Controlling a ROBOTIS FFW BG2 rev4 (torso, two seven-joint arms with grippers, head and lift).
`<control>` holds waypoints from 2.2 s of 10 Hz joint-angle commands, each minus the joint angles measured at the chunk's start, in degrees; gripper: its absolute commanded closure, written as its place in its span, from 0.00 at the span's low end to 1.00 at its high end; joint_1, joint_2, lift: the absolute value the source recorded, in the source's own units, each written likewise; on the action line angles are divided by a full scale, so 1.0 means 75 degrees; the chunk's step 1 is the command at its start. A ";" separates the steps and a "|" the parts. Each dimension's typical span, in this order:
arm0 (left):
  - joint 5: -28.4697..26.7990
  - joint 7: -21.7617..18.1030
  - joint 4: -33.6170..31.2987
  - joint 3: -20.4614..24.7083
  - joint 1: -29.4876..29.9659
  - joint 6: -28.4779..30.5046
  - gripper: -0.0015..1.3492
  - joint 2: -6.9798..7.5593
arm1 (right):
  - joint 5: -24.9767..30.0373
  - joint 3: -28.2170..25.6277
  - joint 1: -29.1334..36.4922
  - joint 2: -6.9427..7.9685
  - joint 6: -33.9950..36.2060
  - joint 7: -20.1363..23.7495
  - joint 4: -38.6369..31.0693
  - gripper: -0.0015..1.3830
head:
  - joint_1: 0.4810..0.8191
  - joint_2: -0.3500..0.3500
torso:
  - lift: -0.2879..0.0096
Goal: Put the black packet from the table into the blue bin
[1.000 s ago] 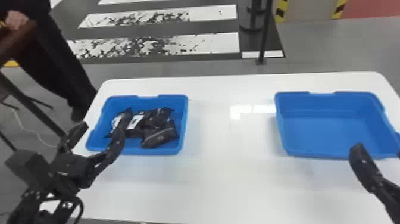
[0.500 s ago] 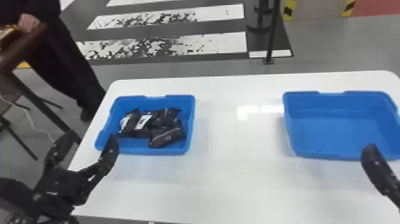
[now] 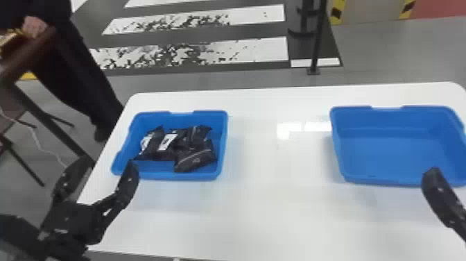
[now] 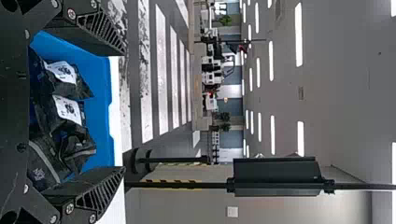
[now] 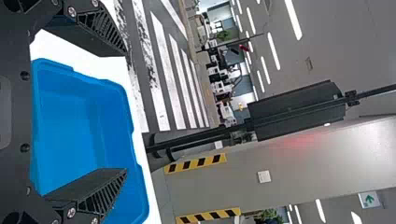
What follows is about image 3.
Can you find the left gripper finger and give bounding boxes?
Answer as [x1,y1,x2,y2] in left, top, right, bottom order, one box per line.
[92,160,141,235]
[51,155,96,205]

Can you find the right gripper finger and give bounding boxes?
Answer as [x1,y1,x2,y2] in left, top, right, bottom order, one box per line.
[421,167,466,242]

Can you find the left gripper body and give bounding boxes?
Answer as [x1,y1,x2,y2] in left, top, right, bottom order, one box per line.
[37,201,106,247]

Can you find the black part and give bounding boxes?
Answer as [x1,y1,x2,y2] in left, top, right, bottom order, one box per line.
[185,124,214,147]
[173,140,218,174]
[159,127,191,162]
[134,125,167,162]

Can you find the blue tray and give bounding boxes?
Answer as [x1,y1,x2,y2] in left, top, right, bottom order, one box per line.
[110,110,229,182]
[329,105,466,188]

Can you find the person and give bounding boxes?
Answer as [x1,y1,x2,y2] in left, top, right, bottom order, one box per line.
[0,0,126,143]

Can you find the brown side table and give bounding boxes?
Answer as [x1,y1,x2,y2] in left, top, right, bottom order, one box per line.
[0,26,96,187]

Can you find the person's hand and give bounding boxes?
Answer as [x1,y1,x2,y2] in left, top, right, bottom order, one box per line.
[21,15,49,40]

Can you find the white cable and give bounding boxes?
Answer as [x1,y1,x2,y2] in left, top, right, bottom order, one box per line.
[0,107,70,169]

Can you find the yellow black striped post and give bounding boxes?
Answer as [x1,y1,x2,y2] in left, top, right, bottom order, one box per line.
[329,0,347,26]
[398,0,417,20]

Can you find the black post stand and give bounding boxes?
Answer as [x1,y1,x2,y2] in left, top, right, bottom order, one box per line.
[287,0,342,76]

